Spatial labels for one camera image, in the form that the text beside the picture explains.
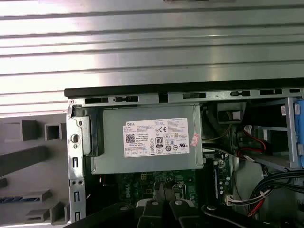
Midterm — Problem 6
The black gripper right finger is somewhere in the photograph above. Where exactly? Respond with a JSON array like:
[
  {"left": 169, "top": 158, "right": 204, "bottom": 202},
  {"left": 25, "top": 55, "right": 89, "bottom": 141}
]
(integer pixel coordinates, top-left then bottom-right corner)
[{"left": 165, "top": 181, "right": 245, "bottom": 228}]

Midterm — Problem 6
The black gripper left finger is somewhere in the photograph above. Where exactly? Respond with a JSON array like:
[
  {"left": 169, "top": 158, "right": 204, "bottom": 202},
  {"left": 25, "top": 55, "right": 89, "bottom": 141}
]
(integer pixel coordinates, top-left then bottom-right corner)
[{"left": 68, "top": 182, "right": 166, "bottom": 228}]

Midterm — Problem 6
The green motherboard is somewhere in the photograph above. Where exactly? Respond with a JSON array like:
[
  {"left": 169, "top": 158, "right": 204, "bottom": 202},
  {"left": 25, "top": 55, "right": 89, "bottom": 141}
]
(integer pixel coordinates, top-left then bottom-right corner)
[{"left": 99, "top": 152, "right": 233, "bottom": 214}]

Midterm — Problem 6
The grey power supply unit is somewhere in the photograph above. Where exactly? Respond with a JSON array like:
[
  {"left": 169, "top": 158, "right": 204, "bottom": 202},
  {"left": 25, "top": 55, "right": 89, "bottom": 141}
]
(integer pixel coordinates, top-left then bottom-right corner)
[{"left": 91, "top": 104, "right": 204, "bottom": 175}]

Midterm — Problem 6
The grey plastic parts rack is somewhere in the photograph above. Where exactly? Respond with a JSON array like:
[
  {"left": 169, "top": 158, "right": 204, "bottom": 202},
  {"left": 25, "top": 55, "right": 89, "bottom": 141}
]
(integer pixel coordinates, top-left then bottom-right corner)
[{"left": 0, "top": 114, "right": 71, "bottom": 226}]

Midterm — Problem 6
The black open PC case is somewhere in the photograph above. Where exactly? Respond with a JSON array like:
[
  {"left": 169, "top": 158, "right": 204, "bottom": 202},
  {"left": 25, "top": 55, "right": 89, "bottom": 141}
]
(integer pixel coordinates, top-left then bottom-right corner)
[{"left": 64, "top": 82, "right": 304, "bottom": 228}]

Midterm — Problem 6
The grey metal drive cage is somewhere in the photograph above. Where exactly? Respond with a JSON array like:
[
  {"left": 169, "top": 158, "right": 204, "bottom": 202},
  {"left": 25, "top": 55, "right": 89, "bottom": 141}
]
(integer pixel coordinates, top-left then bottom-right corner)
[{"left": 257, "top": 97, "right": 304, "bottom": 173}]

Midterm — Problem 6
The blue plastic drive carrier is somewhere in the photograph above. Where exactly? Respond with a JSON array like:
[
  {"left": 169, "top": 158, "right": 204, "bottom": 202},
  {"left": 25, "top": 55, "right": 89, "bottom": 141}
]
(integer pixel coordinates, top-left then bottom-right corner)
[{"left": 293, "top": 102, "right": 304, "bottom": 168}]

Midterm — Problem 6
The black cable bundle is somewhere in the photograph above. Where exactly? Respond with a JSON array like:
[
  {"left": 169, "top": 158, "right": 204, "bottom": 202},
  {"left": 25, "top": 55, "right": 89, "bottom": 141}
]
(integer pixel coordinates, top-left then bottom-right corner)
[{"left": 246, "top": 171, "right": 304, "bottom": 216}]

